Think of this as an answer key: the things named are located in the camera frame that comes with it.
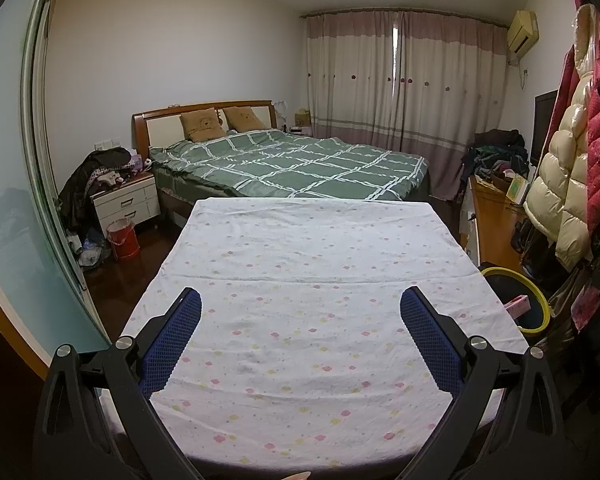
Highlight cream down jacket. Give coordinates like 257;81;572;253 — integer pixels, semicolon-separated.
524;2;600;271

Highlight heap of plastic bags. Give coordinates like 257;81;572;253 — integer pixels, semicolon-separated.
70;232;111;267

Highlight green checked quilt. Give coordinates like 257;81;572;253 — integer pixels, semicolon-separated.
147;130;428;200

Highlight pink and white curtain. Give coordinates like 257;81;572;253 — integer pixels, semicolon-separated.
302;10;511;203

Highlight beige air conditioner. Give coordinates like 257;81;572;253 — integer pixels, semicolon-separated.
506;9;541;56

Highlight white wooden nightstand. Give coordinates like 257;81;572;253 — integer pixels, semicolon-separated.
91;172;161;238

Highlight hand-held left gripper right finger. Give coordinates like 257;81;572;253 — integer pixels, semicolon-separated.
397;287;566;480

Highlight yellow rimmed dark bin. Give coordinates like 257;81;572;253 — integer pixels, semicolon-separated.
480;266;552;336

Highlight wooden bed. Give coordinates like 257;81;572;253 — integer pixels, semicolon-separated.
131;100;431;221

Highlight red bucket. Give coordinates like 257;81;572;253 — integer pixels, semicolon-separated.
106;218;141;261

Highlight black television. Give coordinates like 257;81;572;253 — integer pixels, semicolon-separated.
530;90;560;168

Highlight pile of mixed clothes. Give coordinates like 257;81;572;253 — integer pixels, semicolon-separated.
461;129;528;186

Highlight pink patterned bag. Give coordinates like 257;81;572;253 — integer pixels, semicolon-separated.
570;275;600;331

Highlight brown bear face pillow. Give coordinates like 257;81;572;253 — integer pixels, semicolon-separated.
222;106;268;132
180;108;227;143

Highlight light green box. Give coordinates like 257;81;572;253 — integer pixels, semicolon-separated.
505;172;531;206

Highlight glass wardrobe sliding door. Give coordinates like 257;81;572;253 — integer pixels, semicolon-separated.
0;0;106;361

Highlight white dotted tablecloth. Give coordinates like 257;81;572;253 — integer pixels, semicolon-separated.
100;198;531;463

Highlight long wooden desk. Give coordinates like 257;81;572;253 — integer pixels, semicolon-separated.
467;175;531;273

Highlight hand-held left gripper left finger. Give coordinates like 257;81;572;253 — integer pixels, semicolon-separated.
32;287;206;480

